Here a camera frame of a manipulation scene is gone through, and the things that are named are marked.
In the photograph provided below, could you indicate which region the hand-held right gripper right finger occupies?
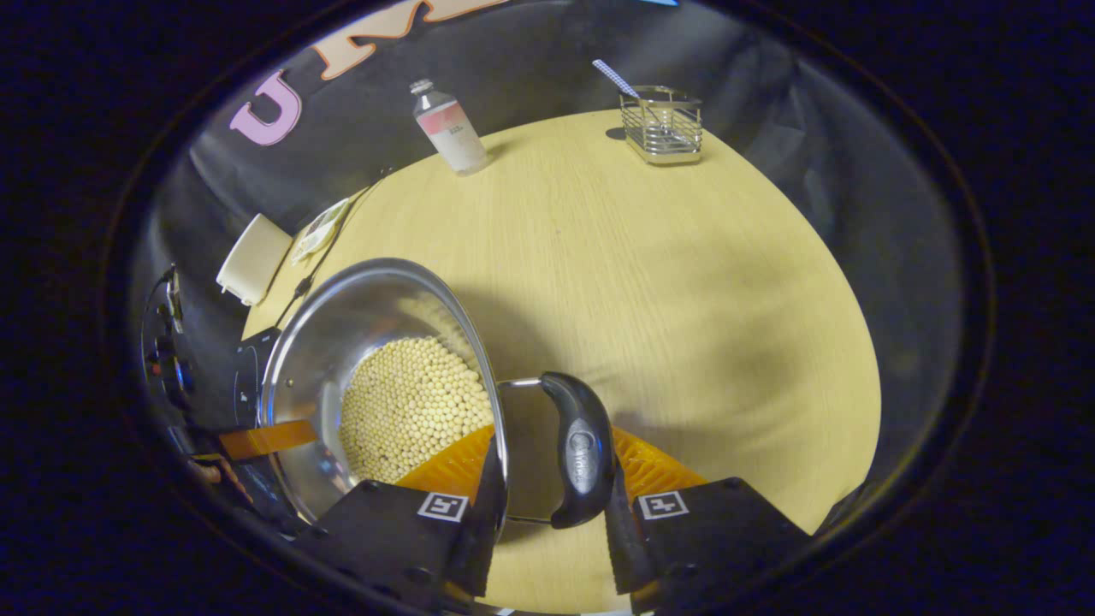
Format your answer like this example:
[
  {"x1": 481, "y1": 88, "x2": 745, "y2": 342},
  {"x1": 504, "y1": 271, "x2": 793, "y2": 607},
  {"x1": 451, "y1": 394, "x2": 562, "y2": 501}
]
[{"x1": 603, "y1": 425, "x2": 812, "y2": 615}]

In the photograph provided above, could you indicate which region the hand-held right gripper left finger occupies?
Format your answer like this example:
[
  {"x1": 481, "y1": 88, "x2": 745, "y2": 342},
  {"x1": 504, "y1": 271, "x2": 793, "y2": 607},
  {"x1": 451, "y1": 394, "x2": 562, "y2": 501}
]
[{"x1": 295, "y1": 423, "x2": 510, "y2": 610}]

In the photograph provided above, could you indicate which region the black induction cooktop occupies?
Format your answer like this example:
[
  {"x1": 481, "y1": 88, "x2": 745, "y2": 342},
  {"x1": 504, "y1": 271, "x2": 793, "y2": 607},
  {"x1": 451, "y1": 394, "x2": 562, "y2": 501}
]
[{"x1": 231, "y1": 327, "x2": 283, "y2": 429}]

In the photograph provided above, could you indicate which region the stainless steel pot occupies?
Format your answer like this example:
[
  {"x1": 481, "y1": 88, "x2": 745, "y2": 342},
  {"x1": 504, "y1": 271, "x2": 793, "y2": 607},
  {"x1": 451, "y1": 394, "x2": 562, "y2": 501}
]
[{"x1": 257, "y1": 257, "x2": 617, "y2": 530}]

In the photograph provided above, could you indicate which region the white toaster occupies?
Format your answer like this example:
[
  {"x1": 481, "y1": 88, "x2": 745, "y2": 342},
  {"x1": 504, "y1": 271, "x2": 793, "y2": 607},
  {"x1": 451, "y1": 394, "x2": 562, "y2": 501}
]
[{"x1": 216, "y1": 214, "x2": 293, "y2": 307}]

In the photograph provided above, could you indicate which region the pile of yellow soybeans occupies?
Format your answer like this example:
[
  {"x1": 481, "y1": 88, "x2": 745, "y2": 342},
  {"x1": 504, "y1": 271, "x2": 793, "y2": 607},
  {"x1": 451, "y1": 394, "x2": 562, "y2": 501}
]
[{"x1": 338, "y1": 334, "x2": 497, "y2": 485}]

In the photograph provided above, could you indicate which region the white divided bean dish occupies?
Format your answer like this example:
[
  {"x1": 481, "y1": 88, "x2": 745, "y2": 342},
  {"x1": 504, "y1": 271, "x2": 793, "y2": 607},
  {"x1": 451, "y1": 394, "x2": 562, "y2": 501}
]
[{"x1": 291, "y1": 198, "x2": 352, "y2": 264}]

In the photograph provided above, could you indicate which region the clear bottle with pink label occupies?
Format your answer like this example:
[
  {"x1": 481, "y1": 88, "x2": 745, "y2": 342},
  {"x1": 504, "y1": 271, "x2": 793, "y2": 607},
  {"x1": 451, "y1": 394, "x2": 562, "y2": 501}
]
[{"x1": 409, "y1": 79, "x2": 490, "y2": 177}]

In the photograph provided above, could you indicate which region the black power cable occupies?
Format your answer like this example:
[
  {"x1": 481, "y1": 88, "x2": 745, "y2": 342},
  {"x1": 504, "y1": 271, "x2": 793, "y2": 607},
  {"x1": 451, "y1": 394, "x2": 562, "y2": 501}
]
[{"x1": 274, "y1": 167, "x2": 394, "y2": 330}]

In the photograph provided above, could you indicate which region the metal wire holder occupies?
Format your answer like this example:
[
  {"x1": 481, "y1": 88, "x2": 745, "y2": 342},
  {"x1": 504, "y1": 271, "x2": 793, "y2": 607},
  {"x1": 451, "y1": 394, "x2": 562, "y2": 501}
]
[{"x1": 619, "y1": 86, "x2": 704, "y2": 166}]

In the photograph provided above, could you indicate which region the striped spoon handle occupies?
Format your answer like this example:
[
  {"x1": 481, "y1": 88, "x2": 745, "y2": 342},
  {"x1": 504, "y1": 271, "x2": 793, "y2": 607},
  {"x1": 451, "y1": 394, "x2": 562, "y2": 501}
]
[{"x1": 593, "y1": 59, "x2": 641, "y2": 99}]

